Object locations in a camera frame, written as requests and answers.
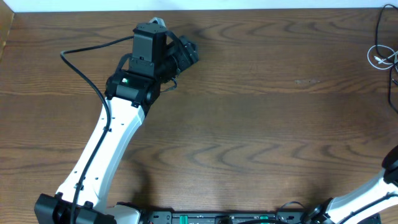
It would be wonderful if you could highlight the white USB cable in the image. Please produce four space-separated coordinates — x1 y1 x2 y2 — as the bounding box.
366 44 398 71

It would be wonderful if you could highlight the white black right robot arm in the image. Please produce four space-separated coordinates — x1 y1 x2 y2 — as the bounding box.
302 147 397 224

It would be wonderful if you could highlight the black left camera cable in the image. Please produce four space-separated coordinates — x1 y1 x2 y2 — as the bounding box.
59 35 135 224

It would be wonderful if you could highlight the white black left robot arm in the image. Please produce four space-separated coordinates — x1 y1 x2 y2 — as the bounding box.
34 17 198 223

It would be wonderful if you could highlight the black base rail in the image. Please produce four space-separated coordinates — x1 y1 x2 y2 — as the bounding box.
136 202 382 224

